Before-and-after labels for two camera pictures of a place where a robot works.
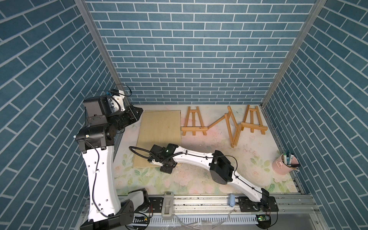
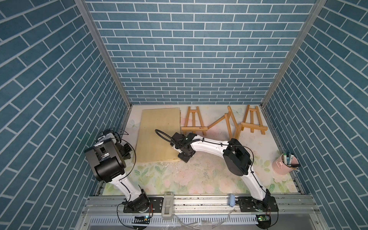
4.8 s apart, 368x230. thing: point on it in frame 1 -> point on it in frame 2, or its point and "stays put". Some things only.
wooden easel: (194, 129) stays put
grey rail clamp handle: (167, 208) stays put
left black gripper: (133, 116) -> (126, 153)
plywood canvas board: (156, 127) stays put
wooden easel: (252, 126) stays put
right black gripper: (167, 170) -> (183, 158)
